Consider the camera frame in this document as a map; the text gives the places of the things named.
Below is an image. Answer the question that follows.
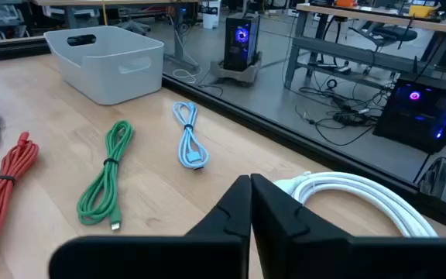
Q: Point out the yellow container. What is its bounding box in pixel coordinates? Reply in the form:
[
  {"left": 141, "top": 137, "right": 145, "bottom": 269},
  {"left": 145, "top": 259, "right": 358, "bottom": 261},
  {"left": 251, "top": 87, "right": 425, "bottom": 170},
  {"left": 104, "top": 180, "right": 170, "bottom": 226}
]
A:
[{"left": 408, "top": 4, "right": 440, "bottom": 19}]

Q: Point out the wooden desk grey frame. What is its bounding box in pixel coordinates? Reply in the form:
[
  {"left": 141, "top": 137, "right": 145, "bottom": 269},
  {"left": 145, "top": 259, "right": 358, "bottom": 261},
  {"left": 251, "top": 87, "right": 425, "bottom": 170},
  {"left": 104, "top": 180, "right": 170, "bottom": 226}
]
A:
[{"left": 283, "top": 2, "right": 446, "bottom": 90}]

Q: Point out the black PC tower pink light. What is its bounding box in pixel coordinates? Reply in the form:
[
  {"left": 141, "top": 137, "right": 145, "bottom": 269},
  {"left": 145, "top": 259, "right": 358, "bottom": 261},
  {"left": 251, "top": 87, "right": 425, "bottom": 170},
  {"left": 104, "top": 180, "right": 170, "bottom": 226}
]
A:
[{"left": 372, "top": 79, "right": 446, "bottom": 154}]

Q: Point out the grey PC stand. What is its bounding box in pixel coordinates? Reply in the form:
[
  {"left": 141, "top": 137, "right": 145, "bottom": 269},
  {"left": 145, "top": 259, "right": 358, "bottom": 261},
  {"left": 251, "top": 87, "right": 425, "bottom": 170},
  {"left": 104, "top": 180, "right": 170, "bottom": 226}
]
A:
[{"left": 210, "top": 52, "right": 263, "bottom": 84}]

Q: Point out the green USB cable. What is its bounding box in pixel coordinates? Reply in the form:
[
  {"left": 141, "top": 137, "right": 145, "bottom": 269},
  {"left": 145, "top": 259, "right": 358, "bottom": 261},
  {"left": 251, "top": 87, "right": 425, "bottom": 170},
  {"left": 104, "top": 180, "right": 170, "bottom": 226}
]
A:
[{"left": 76, "top": 119, "right": 136, "bottom": 232}]

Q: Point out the thin light blue USB cable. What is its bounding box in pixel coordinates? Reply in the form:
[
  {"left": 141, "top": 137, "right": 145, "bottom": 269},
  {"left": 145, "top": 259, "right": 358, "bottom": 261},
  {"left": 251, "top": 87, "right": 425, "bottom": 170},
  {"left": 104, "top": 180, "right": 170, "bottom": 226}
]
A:
[{"left": 171, "top": 101, "right": 211, "bottom": 171}]

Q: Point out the white waste bin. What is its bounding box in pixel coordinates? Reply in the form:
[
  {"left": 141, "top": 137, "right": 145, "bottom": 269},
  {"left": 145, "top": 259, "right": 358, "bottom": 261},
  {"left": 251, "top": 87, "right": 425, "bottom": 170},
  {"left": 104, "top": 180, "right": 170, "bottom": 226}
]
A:
[{"left": 202, "top": 0, "right": 221, "bottom": 30}]

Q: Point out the white plastic bin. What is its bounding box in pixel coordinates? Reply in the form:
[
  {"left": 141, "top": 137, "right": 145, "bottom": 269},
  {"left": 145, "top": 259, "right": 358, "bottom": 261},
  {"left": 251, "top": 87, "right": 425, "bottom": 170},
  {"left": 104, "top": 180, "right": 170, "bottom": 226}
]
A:
[{"left": 43, "top": 25, "right": 165, "bottom": 106}]

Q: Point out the black PC tower blue fan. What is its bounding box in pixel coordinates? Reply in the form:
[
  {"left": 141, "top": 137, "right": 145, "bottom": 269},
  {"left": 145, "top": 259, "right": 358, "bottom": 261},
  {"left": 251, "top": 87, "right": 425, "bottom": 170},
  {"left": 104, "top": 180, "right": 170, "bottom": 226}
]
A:
[{"left": 223, "top": 13, "right": 261, "bottom": 73}]

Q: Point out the black power strip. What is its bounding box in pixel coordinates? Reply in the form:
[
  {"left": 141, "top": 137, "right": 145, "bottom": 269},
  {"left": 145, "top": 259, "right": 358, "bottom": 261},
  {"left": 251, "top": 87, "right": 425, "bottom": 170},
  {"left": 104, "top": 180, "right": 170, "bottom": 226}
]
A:
[{"left": 331, "top": 110, "right": 377, "bottom": 127}]

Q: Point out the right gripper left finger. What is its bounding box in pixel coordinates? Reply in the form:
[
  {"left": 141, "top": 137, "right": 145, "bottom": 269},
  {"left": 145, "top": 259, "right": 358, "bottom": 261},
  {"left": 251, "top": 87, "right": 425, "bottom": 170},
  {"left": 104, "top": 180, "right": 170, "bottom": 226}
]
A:
[{"left": 48, "top": 174, "right": 252, "bottom": 279}]

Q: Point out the red USB cable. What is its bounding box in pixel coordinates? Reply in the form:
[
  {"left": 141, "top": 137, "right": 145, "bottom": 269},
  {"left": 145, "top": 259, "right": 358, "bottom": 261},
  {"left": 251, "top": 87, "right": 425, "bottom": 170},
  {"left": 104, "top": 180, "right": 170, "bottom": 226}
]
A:
[{"left": 0, "top": 131, "right": 40, "bottom": 264}]

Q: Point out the white cable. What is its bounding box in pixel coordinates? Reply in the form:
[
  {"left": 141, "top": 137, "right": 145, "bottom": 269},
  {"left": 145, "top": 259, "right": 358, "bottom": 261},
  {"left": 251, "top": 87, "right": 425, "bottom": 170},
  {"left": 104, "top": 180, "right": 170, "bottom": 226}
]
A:
[{"left": 273, "top": 170, "right": 439, "bottom": 238}]

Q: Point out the grey-legged desk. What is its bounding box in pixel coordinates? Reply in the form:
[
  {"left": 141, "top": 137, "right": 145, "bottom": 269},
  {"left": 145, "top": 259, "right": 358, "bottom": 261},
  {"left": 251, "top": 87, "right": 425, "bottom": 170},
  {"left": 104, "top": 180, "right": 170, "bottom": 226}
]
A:
[{"left": 33, "top": 0, "right": 200, "bottom": 71}]

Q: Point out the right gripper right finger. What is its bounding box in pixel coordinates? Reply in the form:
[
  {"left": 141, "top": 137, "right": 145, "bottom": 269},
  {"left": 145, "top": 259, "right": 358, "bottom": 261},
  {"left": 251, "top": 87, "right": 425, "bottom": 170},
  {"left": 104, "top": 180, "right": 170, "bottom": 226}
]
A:
[{"left": 251, "top": 173, "right": 446, "bottom": 279}]

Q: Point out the black office chair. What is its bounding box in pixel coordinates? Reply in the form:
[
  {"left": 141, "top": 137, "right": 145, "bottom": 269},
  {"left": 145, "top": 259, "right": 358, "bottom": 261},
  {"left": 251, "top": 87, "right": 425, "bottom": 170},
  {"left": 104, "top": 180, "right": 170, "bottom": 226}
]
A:
[{"left": 348, "top": 15, "right": 418, "bottom": 77}]

